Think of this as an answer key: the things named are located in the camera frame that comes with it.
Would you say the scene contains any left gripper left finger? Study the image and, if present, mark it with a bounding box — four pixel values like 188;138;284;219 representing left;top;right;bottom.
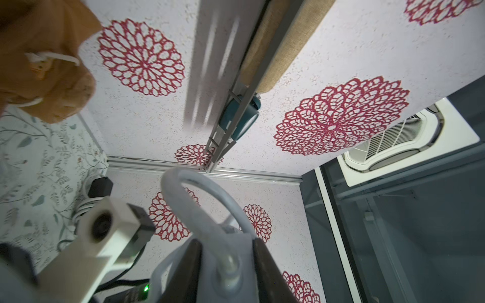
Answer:
157;239;202;303

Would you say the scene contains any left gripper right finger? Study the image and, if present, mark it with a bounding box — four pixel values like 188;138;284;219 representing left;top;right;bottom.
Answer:
253;238;298;303

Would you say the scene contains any blue power strip with cord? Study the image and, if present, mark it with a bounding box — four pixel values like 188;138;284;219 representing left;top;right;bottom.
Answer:
148;168;259;302

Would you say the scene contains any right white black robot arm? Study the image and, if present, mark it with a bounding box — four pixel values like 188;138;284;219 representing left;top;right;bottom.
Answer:
1;242;150;302

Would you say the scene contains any teal alarm clock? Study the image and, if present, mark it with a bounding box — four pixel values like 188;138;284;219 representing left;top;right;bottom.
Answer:
219;94;262;141

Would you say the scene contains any ceiling air conditioner vent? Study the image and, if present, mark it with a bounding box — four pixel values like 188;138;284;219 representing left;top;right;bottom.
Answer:
337;98;479;187

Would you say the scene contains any brown teddy bear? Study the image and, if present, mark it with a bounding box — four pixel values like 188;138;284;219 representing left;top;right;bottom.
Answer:
1;1;102;124

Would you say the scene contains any beige pouch on shelf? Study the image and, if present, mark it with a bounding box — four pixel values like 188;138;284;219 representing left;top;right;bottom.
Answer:
239;0;335;93

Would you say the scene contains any black power strip white cord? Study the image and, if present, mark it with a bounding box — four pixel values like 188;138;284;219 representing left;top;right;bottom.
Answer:
69;173;114;232

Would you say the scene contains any grey wall shelf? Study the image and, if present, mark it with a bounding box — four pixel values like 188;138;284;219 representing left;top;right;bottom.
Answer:
202;1;305;172

